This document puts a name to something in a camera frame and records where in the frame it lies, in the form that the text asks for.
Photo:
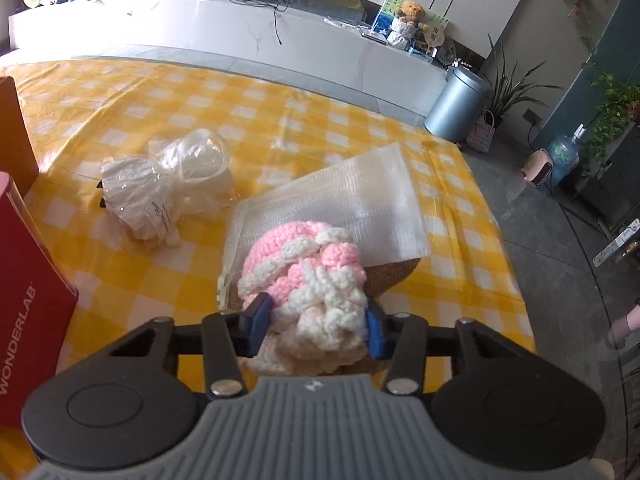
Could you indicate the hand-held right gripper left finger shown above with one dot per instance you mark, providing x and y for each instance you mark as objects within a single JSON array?
[{"x": 260, "y": 316}]

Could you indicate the silver trash can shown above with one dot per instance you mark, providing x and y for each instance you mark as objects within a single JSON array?
[{"x": 455, "y": 105}]

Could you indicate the brown teddy bear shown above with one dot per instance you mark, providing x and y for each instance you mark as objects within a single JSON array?
[{"x": 412, "y": 11}]

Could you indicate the woven basket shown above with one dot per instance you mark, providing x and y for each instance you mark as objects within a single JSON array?
[{"x": 481, "y": 135}]

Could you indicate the yellow checkered tablecloth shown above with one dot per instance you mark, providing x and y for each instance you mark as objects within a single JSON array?
[{"x": 150, "y": 105}]

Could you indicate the blue water bottle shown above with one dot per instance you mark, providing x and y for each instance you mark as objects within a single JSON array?
[{"x": 565, "y": 155}]

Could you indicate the dark metal cabinet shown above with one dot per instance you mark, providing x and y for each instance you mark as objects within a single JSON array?
[{"x": 620, "y": 195}]

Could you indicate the long leaf potted plant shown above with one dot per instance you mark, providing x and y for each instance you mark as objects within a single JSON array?
[{"x": 505, "y": 90}]

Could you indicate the painted picture board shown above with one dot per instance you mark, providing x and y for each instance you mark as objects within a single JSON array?
[{"x": 385, "y": 22}]

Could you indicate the pink white crochet hat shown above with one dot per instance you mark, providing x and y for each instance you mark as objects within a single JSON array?
[{"x": 300, "y": 260}]

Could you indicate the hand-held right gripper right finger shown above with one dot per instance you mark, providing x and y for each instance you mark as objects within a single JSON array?
[{"x": 377, "y": 332}]

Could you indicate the white bubble wrap bag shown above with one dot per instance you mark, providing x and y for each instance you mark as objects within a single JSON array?
[{"x": 370, "y": 200}]

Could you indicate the long white box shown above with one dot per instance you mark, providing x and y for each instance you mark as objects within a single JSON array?
[{"x": 617, "y": 242}]

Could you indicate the white round hand fan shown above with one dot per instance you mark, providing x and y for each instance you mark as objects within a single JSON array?
[{"x": 436, "y": 35}]

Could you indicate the white plastic wrapped bundle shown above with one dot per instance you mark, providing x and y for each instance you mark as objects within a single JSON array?
[{"x": 145, "y": 185}]

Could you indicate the white marble tv cabinet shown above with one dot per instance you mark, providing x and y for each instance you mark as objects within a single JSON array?
[{"x": 200, "y": 30}]

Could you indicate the round cork coaster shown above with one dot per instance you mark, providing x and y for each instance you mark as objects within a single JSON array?
[{"x": 390, "y": 276}]

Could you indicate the green trailing plant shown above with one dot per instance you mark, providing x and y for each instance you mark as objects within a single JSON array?
[{"x": 615, "y": 110}]

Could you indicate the orange cardboard box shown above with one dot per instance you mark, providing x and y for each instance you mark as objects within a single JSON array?
[{"x": 15, "y": 130}]

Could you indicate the red square box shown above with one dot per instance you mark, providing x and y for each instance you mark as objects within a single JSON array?
[{"x": 30, "y": 300}]

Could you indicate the pink space heater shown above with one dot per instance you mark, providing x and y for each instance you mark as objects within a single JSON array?
[{"x": 539, "y": 167}]

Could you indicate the pink pot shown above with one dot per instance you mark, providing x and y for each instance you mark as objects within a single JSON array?
[{"x": 625, "y": 327}]

